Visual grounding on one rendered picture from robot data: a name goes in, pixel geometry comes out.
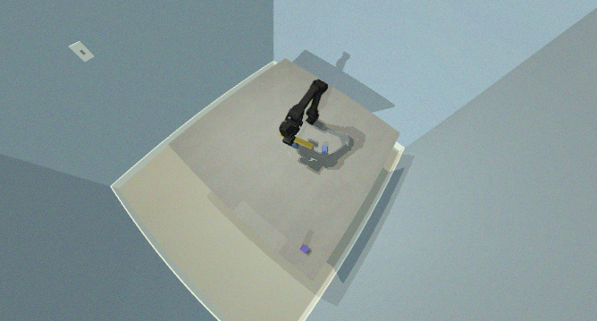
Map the yellow bar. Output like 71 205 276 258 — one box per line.
294 136 314 149

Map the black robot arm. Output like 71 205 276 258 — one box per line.
279 79 328 138

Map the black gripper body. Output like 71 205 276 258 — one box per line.
282 121 303 146

